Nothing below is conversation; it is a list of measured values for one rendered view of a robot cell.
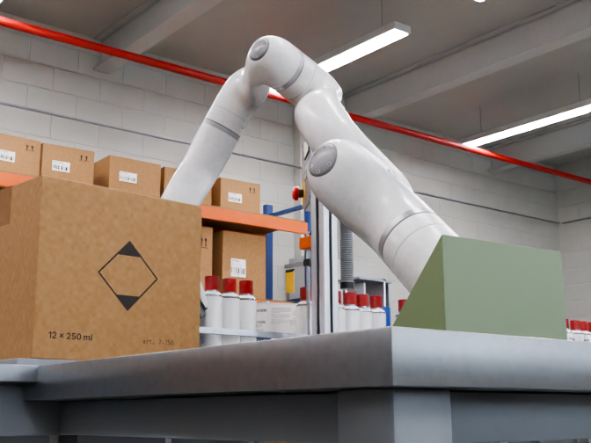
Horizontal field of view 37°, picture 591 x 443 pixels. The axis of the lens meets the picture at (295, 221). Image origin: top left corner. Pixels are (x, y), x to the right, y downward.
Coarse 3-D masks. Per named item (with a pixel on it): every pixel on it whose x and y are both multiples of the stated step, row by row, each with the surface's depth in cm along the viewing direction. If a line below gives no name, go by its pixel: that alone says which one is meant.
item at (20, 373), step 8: (0, 368) 101; (8, 368) 101; (16, 368) 102; (24, 368) 102; (32, 368) 103; (0, 376) 100; (8, 376) 101; (16, 376) 102; (24, 376) 102; (32, 376) 103; (0, 384) 110; (8, 384) 110
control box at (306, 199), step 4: (308, 156) 218; (304, 164) 225; (304, 180) 224; (304, 184) 224; (308, 184) 217; (304, 188) 223; (308, 188) 217; (304, 192) 223; (308, 192) 216; (304, 196) 223; (308, 196) 216; (304, 200) 223; (308, 200) 219; (304, 204) 223; (308, 204) 221; (304, 208) 228; (308, 208) 225
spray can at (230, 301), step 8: (224, 280) 206; (232, 280) 206; (224, 288) 205; (232, 288) 205; (224, 296) 204; (232, 296) 204; (224, 304) 204; (232, 304) 204; (224, 312) 203; (232, 312) 203; (224, 320) 203; (232, 320) 203; (224, 328) 202; (232, 328) 202; (224, 336) 202; (232, 336) 202; (224, 344) 202
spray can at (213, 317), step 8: (208, 280) 202; (216, 280) 203; (208, 288) 202; (216, 288) 202; (208, 296) 200; (216, 296) 201; (208, 304) 200; (216, 304) 200; (208, 312) 200; (216, 312) 200; (208, 320) 199; (216, 320) 200; (208, 336) 198; (216, 336) 199; (208, 344) 198; (216, 344) 198
